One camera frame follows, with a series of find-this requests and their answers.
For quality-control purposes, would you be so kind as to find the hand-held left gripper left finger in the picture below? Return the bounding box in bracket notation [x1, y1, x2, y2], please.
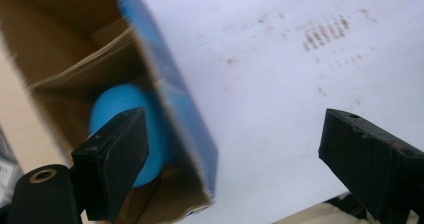
[71, 107, 150, 223]

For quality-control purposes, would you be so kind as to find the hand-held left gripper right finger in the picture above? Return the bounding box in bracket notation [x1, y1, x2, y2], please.
[318, 108, 424, 224]

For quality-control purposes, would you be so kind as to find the blue bottle with white cap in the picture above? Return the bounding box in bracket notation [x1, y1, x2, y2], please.
[88, 83, 173, 188]

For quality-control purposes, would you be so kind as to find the blue cardboard box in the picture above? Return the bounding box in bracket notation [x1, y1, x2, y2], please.
[0, 0, 219, 224]

